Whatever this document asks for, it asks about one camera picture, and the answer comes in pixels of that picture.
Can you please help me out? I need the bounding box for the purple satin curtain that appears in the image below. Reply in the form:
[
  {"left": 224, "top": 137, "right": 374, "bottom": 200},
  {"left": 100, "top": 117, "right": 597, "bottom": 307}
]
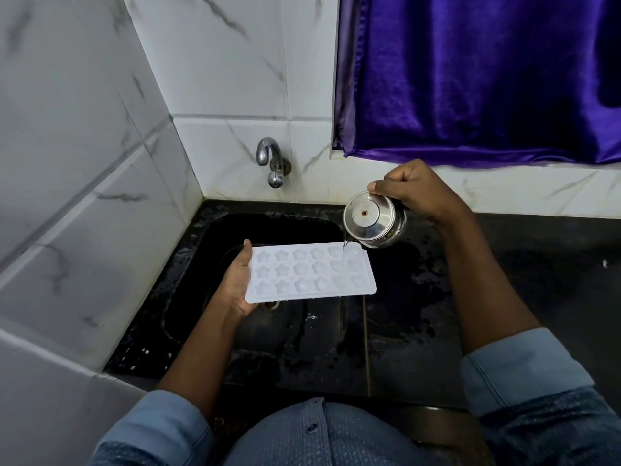
[{"left": 332, "top": 0, "right": 621, "bottom": 169}]

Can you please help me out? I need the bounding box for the white ice cube tray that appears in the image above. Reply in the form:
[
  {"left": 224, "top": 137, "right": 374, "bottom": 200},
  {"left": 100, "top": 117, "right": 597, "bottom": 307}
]
[{"left": 245, "top": 242, "right": 377, "bottom": 305}]

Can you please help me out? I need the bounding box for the person's right forearm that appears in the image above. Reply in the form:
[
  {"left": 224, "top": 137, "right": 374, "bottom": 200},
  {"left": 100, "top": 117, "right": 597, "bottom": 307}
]
[{"left": 437, "top": 206, "right": 543, "bottom": 356}]

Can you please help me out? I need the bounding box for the person's left hand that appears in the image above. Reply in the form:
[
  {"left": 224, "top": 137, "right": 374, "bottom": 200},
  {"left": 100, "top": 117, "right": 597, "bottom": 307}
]
[{"left": 215, "top": 239, "right": 260, "bottom": 320}]

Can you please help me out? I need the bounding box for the person's left forearm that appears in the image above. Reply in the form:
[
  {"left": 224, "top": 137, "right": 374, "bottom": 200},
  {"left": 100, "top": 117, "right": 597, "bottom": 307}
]
[{"left": 156, "top": 302, "right": 239, "bottom": 422}]

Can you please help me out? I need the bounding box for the chrome wall tap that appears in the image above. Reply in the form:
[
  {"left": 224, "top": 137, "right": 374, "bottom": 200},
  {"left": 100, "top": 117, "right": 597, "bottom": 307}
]
[{"left": 256, "top": 137, "right": 292, "bottom": 190}]

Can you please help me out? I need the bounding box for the steel cup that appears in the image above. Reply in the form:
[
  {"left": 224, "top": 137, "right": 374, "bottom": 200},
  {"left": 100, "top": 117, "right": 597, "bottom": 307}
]
[{"left": 343, "top": 190, "right": 408, "bottom": 249}]

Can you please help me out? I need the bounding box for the person's blue denim shirt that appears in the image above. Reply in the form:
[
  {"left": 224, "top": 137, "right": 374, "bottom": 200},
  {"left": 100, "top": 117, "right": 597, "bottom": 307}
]
[{"left": 90, "top": 327, "right": 621, "bottom": 466}]

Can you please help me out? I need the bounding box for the black sink basin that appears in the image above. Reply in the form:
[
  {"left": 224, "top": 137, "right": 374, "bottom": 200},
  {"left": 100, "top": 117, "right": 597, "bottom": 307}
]
[{"left": 160, "top": 212, "right": 369, "bottom": 384}]

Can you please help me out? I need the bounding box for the person's right hand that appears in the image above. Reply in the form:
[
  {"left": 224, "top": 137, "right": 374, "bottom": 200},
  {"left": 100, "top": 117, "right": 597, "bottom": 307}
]
[{"left": 367, "top": 159, "right": 465, "bottom": 224}]

